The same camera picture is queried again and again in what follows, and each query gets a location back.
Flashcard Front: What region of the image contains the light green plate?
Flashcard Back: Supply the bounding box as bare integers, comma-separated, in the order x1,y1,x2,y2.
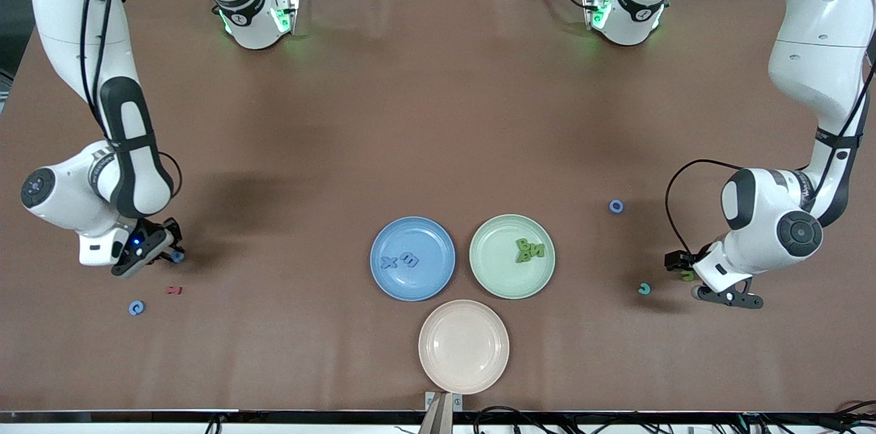
469,214,556,300

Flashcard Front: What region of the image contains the beige plate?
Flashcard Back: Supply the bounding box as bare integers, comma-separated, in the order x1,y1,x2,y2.
418,299,511,395

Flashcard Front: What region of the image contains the blue plate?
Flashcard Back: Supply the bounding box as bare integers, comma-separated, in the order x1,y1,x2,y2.
370,216,456,302

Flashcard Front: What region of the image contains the brown table cover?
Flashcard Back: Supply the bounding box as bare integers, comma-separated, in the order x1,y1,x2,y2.
0,0,876,414

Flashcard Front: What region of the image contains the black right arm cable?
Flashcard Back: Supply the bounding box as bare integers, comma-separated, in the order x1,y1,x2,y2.
157,152,184,199

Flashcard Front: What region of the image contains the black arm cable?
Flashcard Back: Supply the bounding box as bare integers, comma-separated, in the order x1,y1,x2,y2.
665,159,745,257
157,152,184,199

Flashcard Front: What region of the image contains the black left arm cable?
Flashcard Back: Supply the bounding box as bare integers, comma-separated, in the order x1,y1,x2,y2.
665,159,745,257

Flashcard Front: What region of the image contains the black table edge rail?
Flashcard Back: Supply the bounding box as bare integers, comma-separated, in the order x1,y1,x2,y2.
0,409,876,434

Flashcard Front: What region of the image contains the black looped cable under table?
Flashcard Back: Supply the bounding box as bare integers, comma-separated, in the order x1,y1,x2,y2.
472,406,548,434

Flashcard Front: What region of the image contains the metal bracket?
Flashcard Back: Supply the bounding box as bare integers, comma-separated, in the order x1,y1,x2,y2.
424,391,464,434

